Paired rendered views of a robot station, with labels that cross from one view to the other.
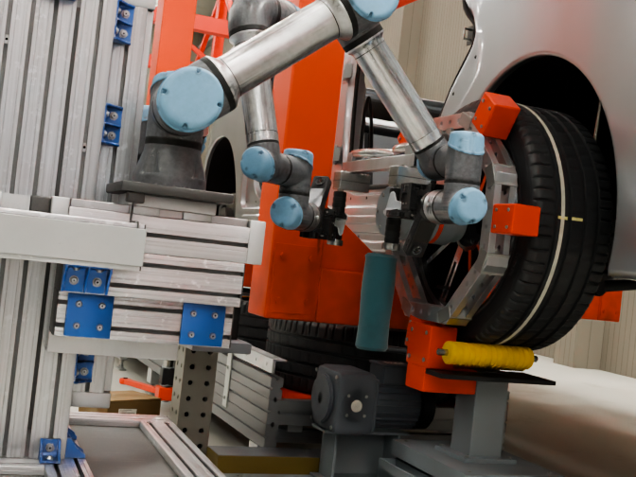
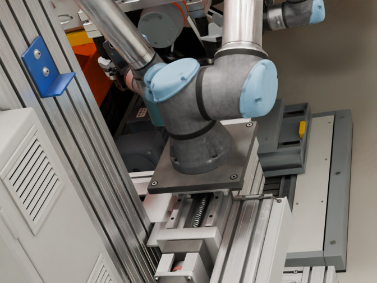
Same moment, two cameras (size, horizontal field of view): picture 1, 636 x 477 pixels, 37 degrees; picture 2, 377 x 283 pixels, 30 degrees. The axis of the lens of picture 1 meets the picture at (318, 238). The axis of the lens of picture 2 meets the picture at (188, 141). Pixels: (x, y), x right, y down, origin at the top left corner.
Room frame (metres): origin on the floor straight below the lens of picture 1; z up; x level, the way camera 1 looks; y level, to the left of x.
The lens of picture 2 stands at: (0.98, 1.27, 1.73)
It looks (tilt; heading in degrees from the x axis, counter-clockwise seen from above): 32 degrees down; 316
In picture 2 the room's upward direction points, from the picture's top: 21 degrees counter-clockwise
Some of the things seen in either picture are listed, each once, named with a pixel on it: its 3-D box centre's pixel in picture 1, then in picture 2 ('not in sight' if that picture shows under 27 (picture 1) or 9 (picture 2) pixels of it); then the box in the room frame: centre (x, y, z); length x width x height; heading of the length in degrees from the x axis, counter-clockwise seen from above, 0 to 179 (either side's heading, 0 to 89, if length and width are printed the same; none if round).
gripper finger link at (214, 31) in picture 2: (392, 203); (213, 31); (2.22, -0.16, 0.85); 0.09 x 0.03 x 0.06; 31
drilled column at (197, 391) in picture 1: (190, 411); not in sight; (2.85, 0.32, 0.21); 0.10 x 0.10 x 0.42; 22
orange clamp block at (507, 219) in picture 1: (515, 220); not in sight; (2.21, -0.45, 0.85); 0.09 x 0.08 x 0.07; 22
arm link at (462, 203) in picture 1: (460, 204); (303, 10); (1.98, -0.29, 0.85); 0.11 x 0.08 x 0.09; 22
